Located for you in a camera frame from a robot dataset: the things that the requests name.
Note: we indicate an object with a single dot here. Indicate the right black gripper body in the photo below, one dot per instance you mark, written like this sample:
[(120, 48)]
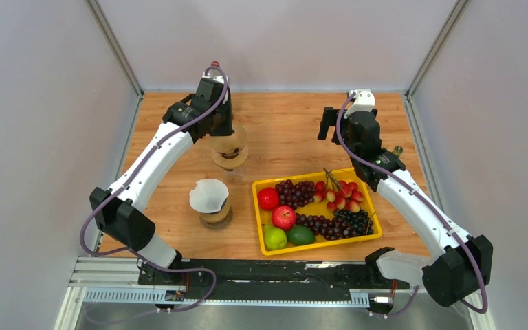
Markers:
[(343, 128)]

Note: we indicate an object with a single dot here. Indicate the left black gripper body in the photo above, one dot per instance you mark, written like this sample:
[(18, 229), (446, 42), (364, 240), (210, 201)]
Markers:
[(222, 124)]

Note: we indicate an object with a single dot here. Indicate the brown paper coffee filter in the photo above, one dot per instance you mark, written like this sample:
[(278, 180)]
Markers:
[(227, 145)]

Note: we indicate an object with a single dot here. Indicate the white paper coffee filter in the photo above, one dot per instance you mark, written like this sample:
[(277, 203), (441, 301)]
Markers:
[(208, 196)]

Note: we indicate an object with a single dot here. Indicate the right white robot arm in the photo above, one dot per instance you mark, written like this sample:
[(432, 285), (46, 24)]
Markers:
[(459, 266)]

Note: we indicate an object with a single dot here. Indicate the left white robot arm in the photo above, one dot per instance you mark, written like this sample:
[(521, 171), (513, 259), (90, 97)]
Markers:
[(119, 209)]

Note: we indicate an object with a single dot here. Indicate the yellow plastic tray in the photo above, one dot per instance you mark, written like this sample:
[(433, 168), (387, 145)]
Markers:
[(263, 217)]

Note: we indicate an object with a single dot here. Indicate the green glass bottle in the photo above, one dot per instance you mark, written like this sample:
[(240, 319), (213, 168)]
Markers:
[(397, 151)]

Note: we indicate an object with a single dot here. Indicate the small clear glass cup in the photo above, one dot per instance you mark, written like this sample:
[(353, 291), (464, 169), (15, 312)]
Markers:
[(234, 175)]

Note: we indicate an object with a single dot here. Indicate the red cherries bunch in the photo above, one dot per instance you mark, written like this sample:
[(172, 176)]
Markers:
[(339, 190)]

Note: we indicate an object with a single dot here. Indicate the upper red grape bunch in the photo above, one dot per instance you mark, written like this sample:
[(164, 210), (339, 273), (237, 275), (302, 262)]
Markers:
[(295, 194)]

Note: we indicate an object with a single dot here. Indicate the red tomato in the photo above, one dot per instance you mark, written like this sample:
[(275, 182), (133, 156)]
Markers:
[(268, 198)]

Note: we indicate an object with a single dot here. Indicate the lower dark grape bunch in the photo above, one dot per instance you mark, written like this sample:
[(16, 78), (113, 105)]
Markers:
[(343, 225)]

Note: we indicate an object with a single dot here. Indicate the red apple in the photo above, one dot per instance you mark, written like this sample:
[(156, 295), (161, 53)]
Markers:
[(283, 217)]

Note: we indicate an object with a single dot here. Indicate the green avocado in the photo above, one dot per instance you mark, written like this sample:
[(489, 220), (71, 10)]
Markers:
[(300, 235)]

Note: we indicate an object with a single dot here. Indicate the green lime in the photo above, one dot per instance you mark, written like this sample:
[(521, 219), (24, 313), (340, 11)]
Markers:
[(274, 238)]

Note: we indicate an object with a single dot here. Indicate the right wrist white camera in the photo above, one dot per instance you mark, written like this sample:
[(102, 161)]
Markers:
[(361, 100)]

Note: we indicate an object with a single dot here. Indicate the wrist white camera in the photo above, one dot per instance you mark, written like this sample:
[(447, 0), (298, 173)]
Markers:
[(215, 77), (361, 100)]

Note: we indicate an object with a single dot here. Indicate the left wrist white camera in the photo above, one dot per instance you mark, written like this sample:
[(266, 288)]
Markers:
[(215, 77)]

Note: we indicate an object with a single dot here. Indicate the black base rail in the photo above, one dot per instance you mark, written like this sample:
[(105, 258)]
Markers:
[(269, 280)]

